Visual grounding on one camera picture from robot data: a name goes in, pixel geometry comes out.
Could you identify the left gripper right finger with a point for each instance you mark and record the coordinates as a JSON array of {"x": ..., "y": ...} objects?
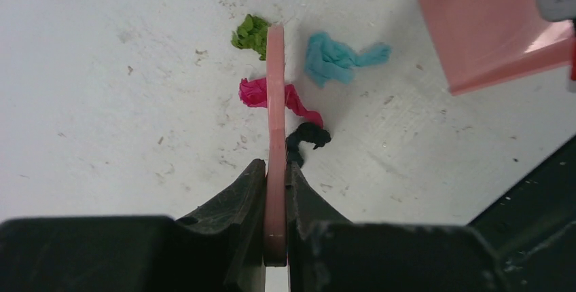
[{"x": 308, "y": 215}]

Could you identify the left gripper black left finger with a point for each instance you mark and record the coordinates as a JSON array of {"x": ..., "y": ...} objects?
[{"x": 226, "y": 246}]

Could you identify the pink hand brush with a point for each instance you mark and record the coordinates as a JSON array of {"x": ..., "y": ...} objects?
[{"x": 275, "y": 227}]

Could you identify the small black clip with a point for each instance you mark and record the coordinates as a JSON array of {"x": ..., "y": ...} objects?
[{"x": 307, "y": 132}]

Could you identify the long magenta paper scrap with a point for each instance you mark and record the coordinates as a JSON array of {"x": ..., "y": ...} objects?
[{"x": 253, "y": 93}]

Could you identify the cyan paper scrap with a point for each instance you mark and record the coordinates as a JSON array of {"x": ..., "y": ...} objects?
[{"x": 327, "y": 59}]

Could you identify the green paper scrap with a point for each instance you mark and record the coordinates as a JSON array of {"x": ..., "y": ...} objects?
[{"x": 252, "y": 34}]

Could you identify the pink plastic dustpan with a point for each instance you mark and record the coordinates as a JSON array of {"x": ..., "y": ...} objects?
[{"x": 482, "y": 43}]

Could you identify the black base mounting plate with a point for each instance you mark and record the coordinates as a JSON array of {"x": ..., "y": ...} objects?
[{"x": 531, "y": 226}]

